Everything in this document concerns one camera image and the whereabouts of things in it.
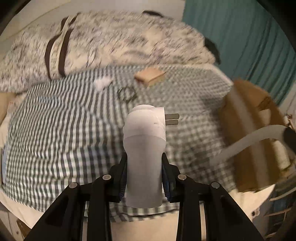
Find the white strip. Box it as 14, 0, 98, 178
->
210, 125, 288, 166

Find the brown cardboard box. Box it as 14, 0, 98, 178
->
211, 80, 295, 192

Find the green gingham blanket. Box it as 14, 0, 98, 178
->
1, 65, 235, 225

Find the teal curtain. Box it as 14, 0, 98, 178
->
183, 1, 295, 104

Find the white drawer cabinet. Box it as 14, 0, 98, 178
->
0, 206, 31, 240

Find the white crumpled tissue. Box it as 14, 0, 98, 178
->
93, 76, 113, 92

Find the small wooden box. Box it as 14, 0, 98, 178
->
134, 67, 166, 87

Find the beige pillow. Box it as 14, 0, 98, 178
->
0, 92, 16, 124

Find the floral folded duvet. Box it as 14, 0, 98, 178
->
1, 11, 216, 93

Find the dark bead bracelet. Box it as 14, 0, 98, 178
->
116, 86, 138, 103

